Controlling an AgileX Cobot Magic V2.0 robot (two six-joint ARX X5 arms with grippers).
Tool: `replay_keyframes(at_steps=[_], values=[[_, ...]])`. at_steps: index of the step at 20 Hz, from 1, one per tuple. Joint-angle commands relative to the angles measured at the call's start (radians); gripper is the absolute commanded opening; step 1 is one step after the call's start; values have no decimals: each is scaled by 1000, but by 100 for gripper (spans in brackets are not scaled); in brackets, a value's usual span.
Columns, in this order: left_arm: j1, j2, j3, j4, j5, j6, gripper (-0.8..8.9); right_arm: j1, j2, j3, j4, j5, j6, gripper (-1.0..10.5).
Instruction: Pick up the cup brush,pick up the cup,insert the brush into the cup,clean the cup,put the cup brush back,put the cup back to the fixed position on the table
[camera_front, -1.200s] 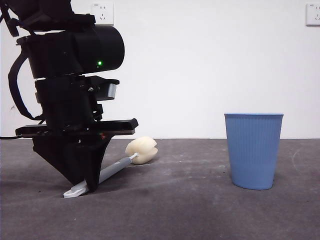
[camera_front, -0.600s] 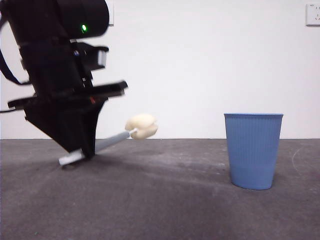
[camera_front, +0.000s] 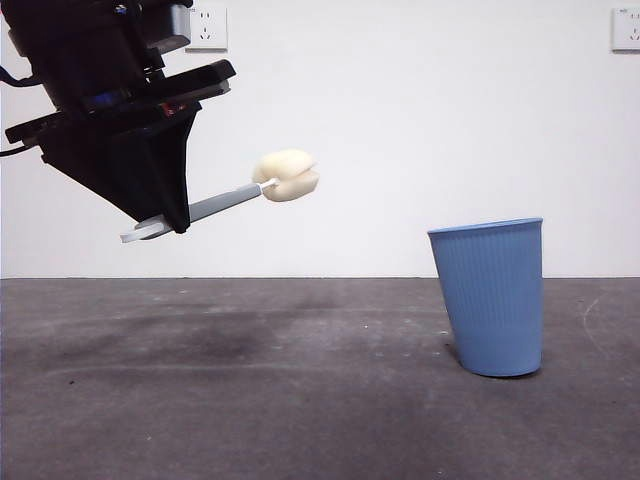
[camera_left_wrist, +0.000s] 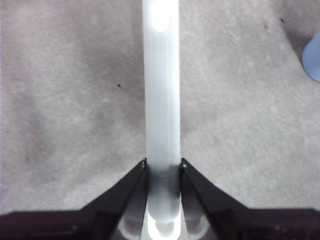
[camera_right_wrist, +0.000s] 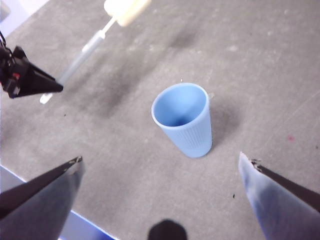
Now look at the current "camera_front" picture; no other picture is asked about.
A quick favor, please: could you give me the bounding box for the grey-handled sponge cup brush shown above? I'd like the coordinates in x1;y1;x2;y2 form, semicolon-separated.
118;148;321;245

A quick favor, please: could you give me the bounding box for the blue ribbed plastic cup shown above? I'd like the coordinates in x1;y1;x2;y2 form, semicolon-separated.
427;216;545;378

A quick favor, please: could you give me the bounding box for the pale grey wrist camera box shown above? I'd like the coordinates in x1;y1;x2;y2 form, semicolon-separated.
167;3;193;52

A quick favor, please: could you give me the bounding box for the white wall socket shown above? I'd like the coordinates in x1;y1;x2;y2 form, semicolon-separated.
610;7;640;54
187;6;229;54

